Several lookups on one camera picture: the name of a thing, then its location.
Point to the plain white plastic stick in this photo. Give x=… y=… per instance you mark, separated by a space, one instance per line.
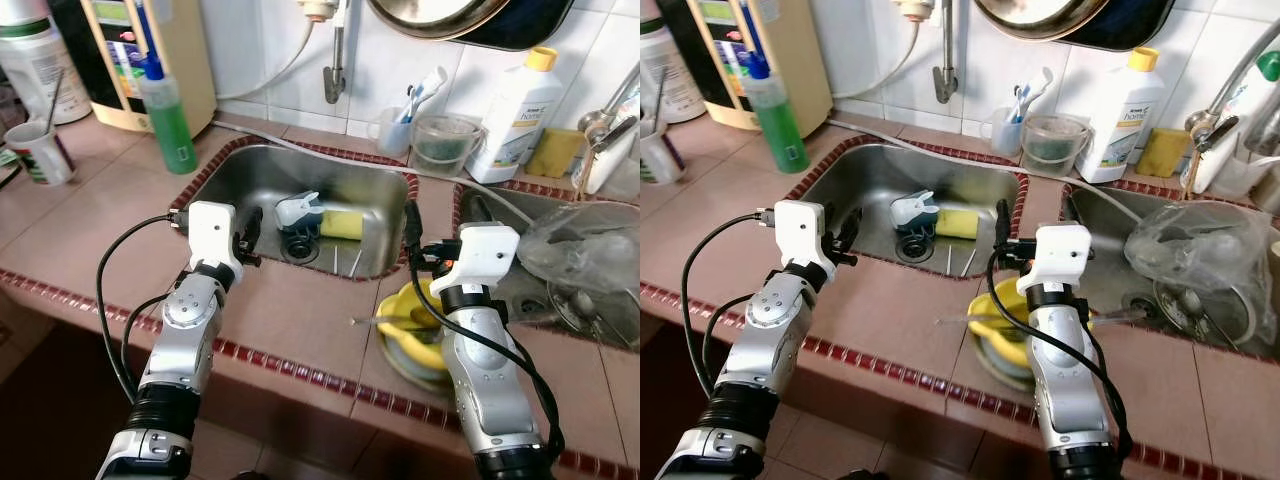
x=968 y=263
x=356 y=264

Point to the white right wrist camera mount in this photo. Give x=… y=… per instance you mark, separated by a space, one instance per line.
x=485 y=255
x=1062 y=255

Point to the white printed mug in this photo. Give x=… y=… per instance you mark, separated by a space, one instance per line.
x=40 y=155
x=660 y=158

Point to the clear toothbrush cup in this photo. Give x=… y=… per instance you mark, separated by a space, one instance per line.
x=1000 y=135
x=390 y=135

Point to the clear plastic bag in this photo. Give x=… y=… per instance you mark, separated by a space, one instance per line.
x=580 y=245
x=1195 y=245

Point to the steel wall tap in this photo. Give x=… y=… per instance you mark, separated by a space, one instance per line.
x=945 y=60
x=335 y=60

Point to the round steel sink strainer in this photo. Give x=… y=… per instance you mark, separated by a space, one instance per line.
x=1200 y=315
x=595 y=315

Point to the steel bowl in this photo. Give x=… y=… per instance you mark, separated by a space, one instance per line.
x=415 y=378
x=1005 y=378

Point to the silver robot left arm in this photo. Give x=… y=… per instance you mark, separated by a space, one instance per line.
x=190 y=330
x=770 y=330

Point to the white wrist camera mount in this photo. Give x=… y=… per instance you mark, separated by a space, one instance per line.
x=212 y=235
x=1062 y=255
x=798 y=235
x=485 y=255

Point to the bright yellow sponge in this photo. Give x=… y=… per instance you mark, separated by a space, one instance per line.
x=956 y=225
x=343 y=225

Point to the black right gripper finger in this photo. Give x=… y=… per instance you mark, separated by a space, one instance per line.
x=1002 y=230
x=413 y=230

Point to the white blue plastic scrubber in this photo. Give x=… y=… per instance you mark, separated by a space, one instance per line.
x=298 y=212
x=912 y=212

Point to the white detergent bottle yellow cap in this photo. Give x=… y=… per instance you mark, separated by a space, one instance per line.
x=1120 y=120
x=510 y=120

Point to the steel sink faucet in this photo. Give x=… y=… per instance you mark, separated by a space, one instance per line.
x=605 y=115
x=1215 y=100

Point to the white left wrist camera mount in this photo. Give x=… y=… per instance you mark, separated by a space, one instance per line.
x=212 y=235
x=798 y=235

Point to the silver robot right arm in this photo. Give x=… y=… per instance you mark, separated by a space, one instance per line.
x=480 y=380
x=1065 y=380

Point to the steel sink basin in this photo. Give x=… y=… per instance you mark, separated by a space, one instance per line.
x=250 y=190
x=860 y=190
x=1100 y=240
x=490 y=240

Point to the hanging steel wok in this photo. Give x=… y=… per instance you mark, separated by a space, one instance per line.
x=450 y=20
x=1060 y=20

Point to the white jar green lid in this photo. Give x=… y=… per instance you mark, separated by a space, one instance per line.
x=35 y=70
x=665 y=70

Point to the yellow plastic bowl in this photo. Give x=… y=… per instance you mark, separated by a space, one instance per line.
x=415 y=340
x=1000 y=335

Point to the blue white toothbrush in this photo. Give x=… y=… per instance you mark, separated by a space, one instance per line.
x=1030 y=95
x=420 y=95

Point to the green dish soap bottle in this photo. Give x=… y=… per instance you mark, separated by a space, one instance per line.
x=170 y=125
x=780 y=125

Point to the beige water filter appliance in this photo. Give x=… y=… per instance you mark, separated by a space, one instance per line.
x=790 y=60
x=180 y=60

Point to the dark yellow scouring sponge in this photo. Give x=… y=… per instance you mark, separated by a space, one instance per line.
x=1162 y=153
x=553 y=153

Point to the thin white tube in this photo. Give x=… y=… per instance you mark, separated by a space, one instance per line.
x=890 y=75
x=280 y=70

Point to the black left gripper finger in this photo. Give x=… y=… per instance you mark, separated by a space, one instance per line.
x=853 y=222
x=253 y=220

